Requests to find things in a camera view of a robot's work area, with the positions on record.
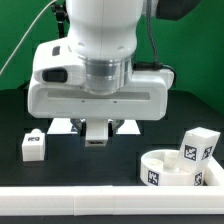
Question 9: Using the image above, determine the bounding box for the white fence rail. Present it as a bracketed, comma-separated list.
[0, 186, 224, 216]
[204, 158, 224, 187]

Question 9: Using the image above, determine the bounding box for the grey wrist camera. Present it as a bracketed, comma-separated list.
[32, 38, 86, 85]

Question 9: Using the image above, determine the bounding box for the white fiducial marker sheet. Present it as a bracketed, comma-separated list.
[48, 118, 140, 135]

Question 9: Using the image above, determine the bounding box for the white cable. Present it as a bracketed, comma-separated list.
[0, 0, 58, 77]

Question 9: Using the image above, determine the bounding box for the white right fence rail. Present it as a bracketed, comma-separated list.
[204, 158, 224, 187]

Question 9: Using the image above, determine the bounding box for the white round stool seat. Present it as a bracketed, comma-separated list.
[140, 149, 205, 186]

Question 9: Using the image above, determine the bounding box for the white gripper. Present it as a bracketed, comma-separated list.
[27, 68, 175, 137]

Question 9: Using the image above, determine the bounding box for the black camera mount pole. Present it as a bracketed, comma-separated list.
[51, 2, 69, 38]

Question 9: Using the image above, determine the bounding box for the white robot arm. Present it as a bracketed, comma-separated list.
[28, 0, 201, 138]

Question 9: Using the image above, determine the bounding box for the white front fence rail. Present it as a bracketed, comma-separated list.
[0, 186, 224, 216]

